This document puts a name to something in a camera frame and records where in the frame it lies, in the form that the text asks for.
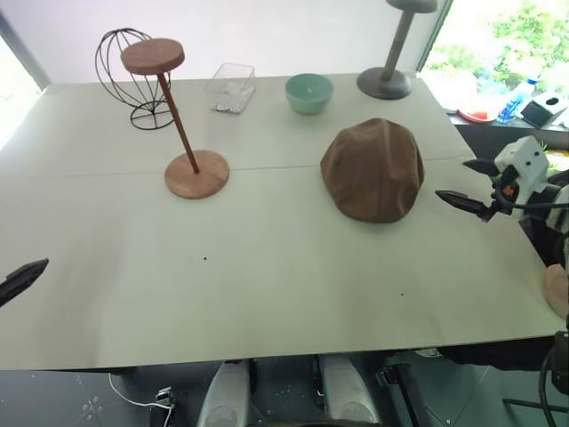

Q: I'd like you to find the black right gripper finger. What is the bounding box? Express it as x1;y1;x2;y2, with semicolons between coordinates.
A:
461;157;503;179
435;189;496;224

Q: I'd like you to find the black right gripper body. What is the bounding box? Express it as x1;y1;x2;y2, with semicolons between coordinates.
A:
490;166;522;216

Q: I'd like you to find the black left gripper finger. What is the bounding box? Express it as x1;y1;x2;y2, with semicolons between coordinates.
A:
0;257;51;309

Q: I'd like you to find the brown cap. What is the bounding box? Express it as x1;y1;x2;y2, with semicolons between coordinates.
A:
319;117;426;224

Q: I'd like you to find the grey hat stand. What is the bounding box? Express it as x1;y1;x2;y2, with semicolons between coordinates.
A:
356;0;455;101

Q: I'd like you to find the wooden hat stand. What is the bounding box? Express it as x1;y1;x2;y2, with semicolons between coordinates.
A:
120;37;231;202

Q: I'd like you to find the dark side table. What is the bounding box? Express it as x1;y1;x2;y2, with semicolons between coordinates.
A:
444;109;569;268

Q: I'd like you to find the red item on plate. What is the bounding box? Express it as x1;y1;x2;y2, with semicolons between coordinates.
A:
456;106;495;124

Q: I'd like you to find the blue plastic bottle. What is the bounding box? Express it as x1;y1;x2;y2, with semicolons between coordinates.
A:
496;72;544;125

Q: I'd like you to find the black box with white top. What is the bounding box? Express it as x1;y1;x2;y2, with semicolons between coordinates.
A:
518;93;569;131

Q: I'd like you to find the green ceramic bowl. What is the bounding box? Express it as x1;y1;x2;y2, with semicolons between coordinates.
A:
284;73;335;117

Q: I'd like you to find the silver rounded robot leg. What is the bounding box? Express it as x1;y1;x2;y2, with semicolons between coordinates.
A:
196;360;251;427
318;354;380;427

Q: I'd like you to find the clear plastic box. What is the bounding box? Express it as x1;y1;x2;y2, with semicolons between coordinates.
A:
204;62;258;116

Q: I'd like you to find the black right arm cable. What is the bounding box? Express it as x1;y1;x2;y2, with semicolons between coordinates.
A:
509;202;569;213

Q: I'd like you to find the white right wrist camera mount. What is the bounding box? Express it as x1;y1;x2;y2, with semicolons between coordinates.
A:
493;136;550;197

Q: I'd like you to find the white floor cable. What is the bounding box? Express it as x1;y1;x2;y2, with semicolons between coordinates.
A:
108;372;175;411

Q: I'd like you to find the black looping cable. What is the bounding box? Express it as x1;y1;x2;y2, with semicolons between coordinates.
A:
538;327;569;427

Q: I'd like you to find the black wire head form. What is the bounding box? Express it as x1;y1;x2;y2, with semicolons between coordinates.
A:
93;28;180;132

